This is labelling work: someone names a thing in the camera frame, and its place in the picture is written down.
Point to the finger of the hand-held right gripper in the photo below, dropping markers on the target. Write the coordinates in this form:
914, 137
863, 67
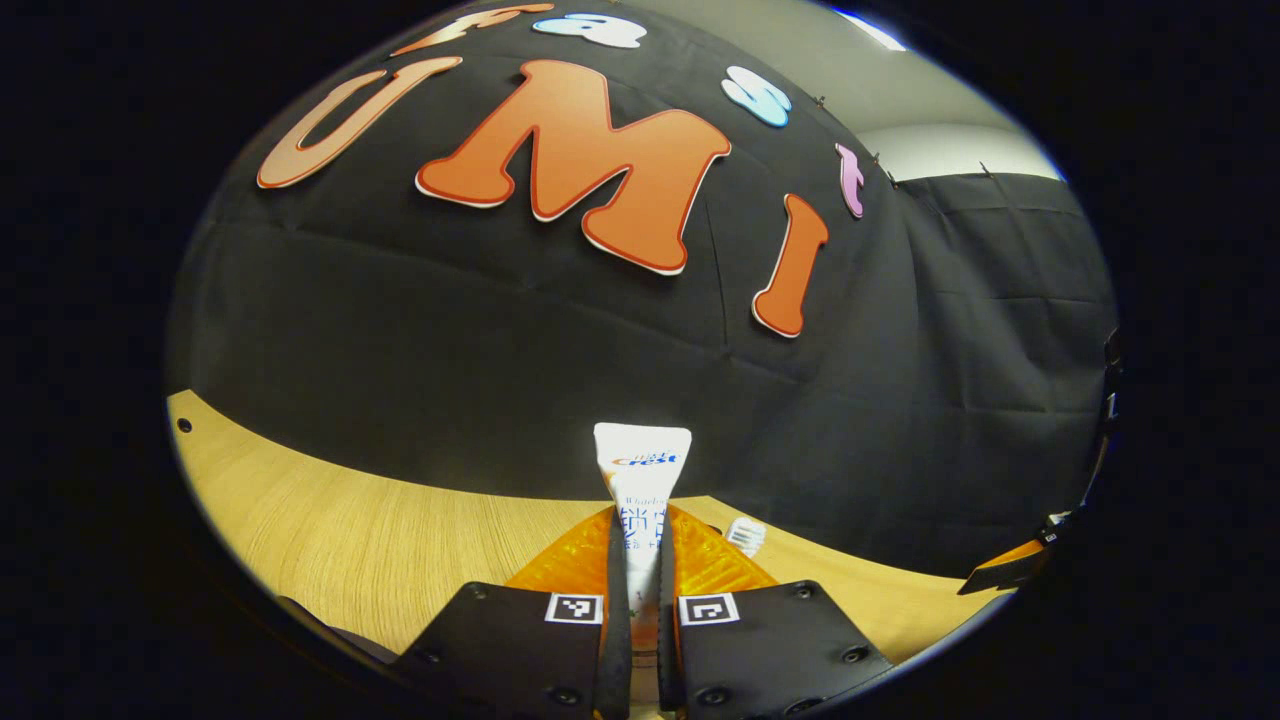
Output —
1005, 568

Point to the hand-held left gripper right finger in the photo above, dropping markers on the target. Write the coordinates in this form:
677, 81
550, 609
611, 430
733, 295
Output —
770, 640

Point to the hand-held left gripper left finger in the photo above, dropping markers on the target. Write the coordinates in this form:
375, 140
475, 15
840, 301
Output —
520, 650

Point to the white toothbrush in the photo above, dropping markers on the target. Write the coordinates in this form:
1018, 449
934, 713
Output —
746, 537

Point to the white toothpaste tube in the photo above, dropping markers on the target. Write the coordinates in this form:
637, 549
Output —
640, 470

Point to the black backdrop cloth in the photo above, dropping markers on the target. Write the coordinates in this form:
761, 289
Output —
500, 350

